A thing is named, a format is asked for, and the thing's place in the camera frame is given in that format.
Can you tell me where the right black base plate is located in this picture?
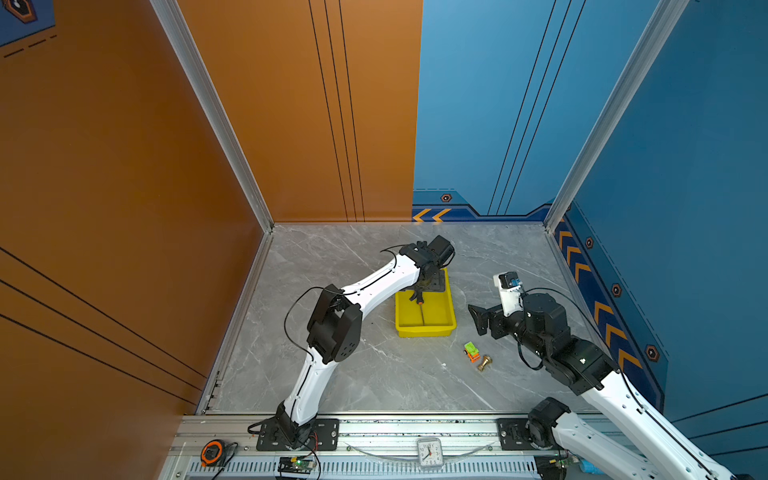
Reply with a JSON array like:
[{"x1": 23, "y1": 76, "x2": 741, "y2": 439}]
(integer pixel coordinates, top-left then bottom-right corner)
[{"x1": 496, "y1": 417, "x2": 539, "y2": 451}]

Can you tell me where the small right circuit board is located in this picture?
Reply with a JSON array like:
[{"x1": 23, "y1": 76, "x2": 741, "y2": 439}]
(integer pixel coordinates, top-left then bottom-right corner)
[{"x1": 549, "y1": 457, "x2": 578, "y2": 471}]

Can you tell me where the black orange screwdriver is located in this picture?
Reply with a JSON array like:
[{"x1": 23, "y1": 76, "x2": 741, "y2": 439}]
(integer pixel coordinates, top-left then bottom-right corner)
[{"x1": 416, "y1": 291, "x2": 426, "y2": 325}]

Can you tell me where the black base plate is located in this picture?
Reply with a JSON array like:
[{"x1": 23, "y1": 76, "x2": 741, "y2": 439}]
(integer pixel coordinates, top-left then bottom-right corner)
[
  {"x1": 256, "y1": 417, "x2": 339, "y2": 452},
  {"x1": 496, "y1": 417, "x2": 539, "y2": 451}
]

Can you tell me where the green orange small block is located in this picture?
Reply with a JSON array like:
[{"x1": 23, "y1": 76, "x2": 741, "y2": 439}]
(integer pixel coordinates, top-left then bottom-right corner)
[{"x1": 464, "y1": 342, "x2": 480, "y2": 363}]

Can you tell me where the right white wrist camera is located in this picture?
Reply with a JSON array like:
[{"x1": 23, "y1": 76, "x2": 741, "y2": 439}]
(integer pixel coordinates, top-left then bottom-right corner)
[{"x1": 493, "y1": 271, "x2": 524, "y2": 317}]

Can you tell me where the yellow plastic bin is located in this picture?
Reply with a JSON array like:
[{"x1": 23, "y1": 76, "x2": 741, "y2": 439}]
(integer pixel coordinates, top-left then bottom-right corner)
[{"x1": 395, "y1": 269, "x2": 457, "y2": 338}]

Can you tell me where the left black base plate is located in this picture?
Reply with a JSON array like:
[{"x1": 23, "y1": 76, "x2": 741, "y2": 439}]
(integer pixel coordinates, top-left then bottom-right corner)
[{"x1": 256, "y1": 417, "x2": 339, "y2": 452}]

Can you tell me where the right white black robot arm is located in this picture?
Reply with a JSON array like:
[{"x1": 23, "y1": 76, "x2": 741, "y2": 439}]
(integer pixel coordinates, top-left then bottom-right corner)
[{"x1": 468, "y1": 287, "x2": 736, "y2": 479}]

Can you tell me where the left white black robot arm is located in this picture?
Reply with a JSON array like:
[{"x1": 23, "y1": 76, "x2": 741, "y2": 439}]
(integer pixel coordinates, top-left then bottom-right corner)
[{"x1": 246, "y1": 235, "x2": 455, "y2": 449}]

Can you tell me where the orange black tape measure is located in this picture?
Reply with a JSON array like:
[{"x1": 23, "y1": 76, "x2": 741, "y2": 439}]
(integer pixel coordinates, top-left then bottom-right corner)
[{"x1": 200, "y1": 439, "x2": 228, "y2": 467}]

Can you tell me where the aluminium front rail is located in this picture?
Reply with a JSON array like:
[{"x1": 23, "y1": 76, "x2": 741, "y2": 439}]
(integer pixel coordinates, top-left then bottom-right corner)
[{"x1": 157, "y1": 412, "x2": 607, "y2": 480}]

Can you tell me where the green circuit board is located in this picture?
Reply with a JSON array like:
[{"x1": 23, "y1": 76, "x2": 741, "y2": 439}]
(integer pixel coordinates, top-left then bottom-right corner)
[{"x1": 276, "y1": 456, "x2": 319, "y2": 479}]

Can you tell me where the brass bolt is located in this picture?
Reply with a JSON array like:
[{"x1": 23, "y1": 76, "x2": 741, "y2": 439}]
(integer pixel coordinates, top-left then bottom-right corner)
[{"x1": 477, "y1": 355, "x2": 492, "y2": 372}]

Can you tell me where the light blue tube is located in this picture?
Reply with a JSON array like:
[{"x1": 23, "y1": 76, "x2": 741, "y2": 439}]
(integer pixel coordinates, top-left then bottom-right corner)
[{"x1": 580, "y1": 459, "x2": 603, "y2": 475}]

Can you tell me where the white analog clock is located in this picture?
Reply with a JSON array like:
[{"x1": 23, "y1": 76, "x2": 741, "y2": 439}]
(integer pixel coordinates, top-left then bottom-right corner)
[{"x1": 417, "y1": 437, "x2": 445, "y2": 469}]

